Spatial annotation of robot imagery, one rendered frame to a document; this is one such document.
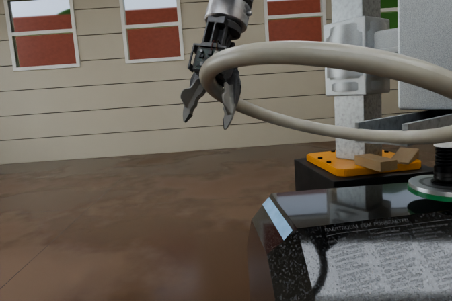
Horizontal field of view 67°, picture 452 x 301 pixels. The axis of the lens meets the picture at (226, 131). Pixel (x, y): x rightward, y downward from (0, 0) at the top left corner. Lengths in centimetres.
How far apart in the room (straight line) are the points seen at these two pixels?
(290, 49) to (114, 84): 706
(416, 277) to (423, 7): 75
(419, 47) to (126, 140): 666
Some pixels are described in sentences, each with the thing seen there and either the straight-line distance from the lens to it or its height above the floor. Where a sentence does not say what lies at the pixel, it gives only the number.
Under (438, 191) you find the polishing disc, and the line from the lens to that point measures 122.
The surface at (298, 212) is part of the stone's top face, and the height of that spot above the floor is 83.
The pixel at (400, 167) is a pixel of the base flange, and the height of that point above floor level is 76.
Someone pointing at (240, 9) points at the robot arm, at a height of 138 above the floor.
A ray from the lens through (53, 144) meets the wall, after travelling 794.
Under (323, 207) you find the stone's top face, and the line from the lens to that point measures 118.
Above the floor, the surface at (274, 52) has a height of 127.
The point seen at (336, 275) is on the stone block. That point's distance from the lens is 100.
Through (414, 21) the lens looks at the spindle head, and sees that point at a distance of 120.
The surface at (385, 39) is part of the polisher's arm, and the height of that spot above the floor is 142.
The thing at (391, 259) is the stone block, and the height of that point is 75.
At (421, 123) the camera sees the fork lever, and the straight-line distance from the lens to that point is 89.
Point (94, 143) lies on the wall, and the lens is 761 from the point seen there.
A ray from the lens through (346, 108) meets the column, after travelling 207.
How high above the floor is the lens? 123
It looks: 7 degrees down
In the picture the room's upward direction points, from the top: 4 degrees counter-clockwise
